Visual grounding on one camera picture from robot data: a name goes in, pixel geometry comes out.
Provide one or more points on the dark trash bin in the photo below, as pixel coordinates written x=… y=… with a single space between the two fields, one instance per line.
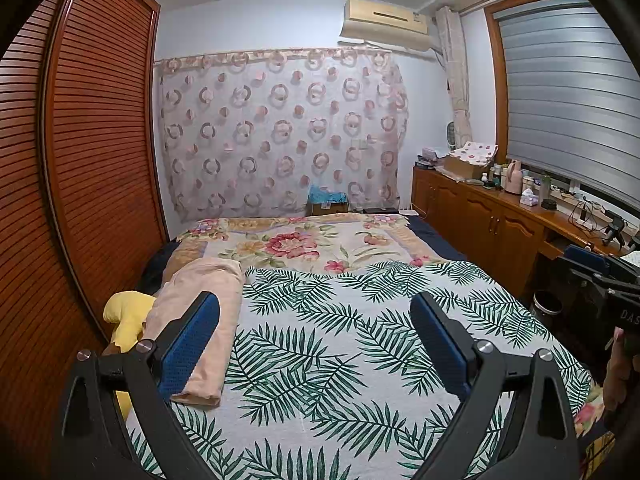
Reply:
x=546 y=310

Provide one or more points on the leaf print blanket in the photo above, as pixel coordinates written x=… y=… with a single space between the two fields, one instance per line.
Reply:
x=325 y=360

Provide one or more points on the cardboard box with blue cloth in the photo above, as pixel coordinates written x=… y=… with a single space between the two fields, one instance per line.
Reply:
x=327 y=202

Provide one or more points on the wooden sideboard cabinet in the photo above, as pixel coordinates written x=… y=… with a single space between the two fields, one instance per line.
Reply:
x=480 y=215

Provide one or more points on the wooden louvered wardrobe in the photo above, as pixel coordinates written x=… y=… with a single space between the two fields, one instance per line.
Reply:
x=100 y=135

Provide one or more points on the black round container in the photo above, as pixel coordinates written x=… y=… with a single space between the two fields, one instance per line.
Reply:
x=549 y=204

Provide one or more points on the small white fan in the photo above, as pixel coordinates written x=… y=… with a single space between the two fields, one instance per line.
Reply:
x=452 y=135

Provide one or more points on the dark glass bottle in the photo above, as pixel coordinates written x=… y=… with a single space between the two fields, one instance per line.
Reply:
x=495 y=176

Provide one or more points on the beige window curtain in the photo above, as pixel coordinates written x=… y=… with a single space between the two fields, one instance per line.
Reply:
x=455 y=85

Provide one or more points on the purple box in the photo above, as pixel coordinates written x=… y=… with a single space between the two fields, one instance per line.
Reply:
x=432 y=153

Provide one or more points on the yellow plush toy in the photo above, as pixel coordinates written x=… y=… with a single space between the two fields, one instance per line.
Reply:
x=127 y=317

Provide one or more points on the small black tripod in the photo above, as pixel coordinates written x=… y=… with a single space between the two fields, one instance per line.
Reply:
x=616 y=232

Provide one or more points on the navy bed sheet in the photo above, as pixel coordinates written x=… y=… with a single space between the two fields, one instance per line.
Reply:
x=435 y=240

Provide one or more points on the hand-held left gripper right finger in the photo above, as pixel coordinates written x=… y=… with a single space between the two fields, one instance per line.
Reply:
x=440 y=345

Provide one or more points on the circle patterned curtain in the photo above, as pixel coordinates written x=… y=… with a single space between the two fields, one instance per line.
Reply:
x=280 y=135

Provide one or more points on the floral blanket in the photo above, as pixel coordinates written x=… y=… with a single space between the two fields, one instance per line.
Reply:
x=295 y=245

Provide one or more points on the green clear bottle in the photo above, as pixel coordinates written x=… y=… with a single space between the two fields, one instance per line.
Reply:
x=545 y=187

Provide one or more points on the person's right hand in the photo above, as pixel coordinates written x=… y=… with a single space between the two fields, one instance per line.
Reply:
x=614 y=385

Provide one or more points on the white floral cloth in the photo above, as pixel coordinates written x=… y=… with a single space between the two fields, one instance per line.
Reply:
x=477 y=152

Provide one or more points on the grey window blind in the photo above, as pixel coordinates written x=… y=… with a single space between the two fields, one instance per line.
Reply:
x=565 y=100

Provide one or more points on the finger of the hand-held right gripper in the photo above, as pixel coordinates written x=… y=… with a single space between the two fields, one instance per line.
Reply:
x=585 y=277
x=587 y=256

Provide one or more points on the wooden window frame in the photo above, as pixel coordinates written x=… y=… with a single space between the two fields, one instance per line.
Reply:
x=495 y=85

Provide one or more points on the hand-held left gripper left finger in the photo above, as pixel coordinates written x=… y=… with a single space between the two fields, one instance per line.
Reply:
x=192 y=345

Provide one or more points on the open cardboard box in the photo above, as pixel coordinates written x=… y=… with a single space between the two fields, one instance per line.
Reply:
x=460 y=169

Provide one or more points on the beige air conditioner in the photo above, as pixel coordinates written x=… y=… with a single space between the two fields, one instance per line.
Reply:
x=385 y=22

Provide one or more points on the dark cloth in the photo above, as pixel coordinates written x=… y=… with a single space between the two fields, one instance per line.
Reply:
x=157 y=265

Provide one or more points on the beige t-shirt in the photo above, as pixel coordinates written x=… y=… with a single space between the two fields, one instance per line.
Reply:
x=215 y=300

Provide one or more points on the pink thermos jug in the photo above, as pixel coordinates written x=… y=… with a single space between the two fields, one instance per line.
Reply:
x=512 y=177

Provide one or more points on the tissue pack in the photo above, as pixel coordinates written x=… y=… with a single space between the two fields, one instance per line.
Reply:
x=529 y=198

